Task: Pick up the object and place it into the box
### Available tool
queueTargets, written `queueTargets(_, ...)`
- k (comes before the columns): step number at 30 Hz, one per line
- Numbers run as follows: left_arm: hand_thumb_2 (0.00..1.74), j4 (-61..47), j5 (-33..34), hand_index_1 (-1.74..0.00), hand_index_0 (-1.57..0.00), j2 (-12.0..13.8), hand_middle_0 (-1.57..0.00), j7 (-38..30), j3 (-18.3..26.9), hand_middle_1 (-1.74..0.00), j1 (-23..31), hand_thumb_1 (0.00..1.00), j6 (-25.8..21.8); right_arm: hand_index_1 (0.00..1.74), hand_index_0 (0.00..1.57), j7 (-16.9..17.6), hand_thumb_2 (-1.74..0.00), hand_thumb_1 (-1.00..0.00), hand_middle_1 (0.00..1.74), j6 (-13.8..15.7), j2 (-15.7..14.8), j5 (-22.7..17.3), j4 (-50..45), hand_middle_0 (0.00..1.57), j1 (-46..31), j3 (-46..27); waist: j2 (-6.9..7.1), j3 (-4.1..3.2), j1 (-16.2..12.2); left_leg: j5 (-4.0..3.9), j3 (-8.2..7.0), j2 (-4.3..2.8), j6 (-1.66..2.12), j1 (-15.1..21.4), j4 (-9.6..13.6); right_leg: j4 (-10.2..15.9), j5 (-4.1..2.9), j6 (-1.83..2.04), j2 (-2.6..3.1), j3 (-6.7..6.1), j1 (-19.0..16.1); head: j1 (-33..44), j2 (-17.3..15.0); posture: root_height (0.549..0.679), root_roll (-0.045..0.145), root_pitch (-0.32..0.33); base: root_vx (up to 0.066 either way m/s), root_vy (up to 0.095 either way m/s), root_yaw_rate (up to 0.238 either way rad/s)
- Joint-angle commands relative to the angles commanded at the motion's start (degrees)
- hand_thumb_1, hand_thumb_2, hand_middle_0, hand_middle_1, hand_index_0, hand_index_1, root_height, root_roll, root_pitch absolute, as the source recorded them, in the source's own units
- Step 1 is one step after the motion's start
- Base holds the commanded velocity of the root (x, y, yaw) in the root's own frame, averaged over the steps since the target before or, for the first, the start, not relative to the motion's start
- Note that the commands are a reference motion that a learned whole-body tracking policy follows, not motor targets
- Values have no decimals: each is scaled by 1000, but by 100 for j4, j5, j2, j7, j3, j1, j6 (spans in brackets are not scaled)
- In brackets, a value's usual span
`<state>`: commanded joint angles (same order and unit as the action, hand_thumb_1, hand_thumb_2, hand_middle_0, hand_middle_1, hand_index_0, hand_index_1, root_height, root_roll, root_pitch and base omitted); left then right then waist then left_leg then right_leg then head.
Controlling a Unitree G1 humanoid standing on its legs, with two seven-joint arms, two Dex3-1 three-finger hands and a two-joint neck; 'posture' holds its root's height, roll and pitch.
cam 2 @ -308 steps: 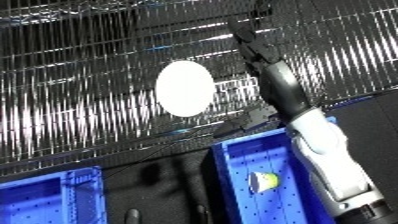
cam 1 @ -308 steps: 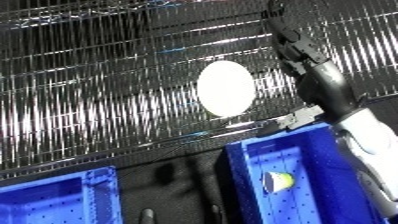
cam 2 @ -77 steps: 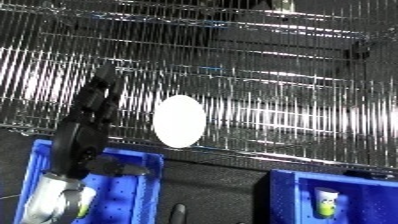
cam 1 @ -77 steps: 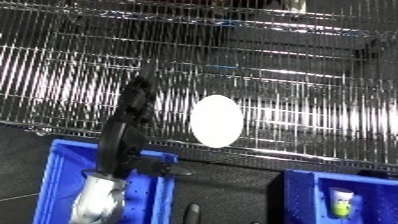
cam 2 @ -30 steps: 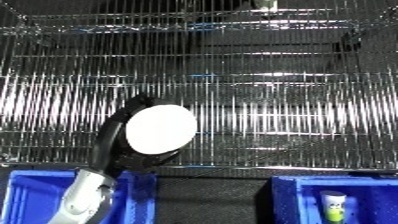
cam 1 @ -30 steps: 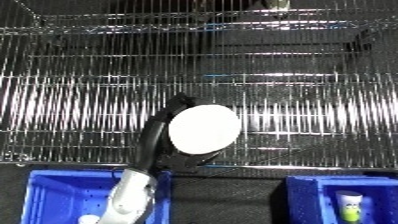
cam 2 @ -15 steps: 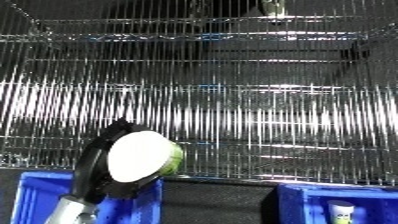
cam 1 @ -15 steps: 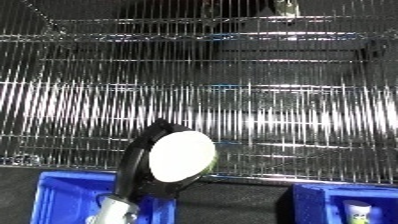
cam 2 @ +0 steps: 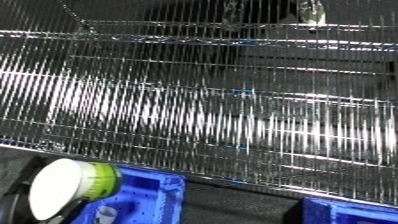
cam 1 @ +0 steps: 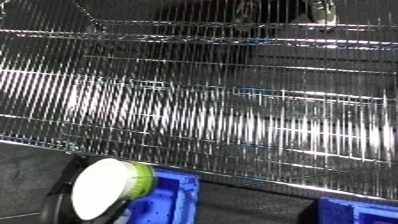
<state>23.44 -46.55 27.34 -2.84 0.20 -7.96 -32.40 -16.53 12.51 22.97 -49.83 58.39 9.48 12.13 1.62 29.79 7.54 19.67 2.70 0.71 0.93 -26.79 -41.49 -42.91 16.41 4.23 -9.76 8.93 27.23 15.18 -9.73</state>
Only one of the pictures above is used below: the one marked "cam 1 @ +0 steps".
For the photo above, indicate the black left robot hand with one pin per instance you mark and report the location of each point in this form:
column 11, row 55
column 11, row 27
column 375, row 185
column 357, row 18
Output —
column 56, row 206

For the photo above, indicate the green banded paper cup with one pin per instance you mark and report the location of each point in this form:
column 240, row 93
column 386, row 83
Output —
column 103, row 186

